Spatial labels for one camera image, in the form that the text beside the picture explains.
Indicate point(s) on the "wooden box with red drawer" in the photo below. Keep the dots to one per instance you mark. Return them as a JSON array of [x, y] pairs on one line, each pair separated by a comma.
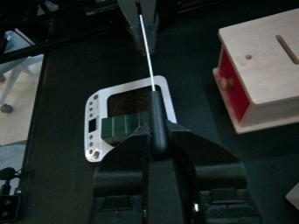
[[265, 75]]

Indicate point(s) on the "silver metal rod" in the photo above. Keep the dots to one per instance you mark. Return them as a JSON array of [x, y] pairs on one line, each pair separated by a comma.
[[159, 125]]

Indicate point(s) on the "black camera mount knob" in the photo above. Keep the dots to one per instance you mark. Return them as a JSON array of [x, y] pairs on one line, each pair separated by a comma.
[[7, 173]]

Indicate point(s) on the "white toy kitchen scale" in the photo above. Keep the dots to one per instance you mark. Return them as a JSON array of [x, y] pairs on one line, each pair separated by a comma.
[[95, 145]]

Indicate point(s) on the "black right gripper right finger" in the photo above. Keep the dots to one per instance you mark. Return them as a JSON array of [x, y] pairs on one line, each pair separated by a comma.
[[214, 175]]

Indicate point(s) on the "green toy sushi roll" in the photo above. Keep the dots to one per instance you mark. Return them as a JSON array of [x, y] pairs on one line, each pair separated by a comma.
[[117, 127]]

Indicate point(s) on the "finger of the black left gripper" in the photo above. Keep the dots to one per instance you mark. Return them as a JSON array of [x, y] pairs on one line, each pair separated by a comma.
[[130, 14], [151, 20]]

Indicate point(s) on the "black metal frame bar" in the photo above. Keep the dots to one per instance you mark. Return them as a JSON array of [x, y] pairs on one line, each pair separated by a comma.
[[58, 40]]

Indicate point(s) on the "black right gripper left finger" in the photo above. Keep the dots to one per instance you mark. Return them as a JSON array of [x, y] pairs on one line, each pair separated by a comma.
[[121, 180]]

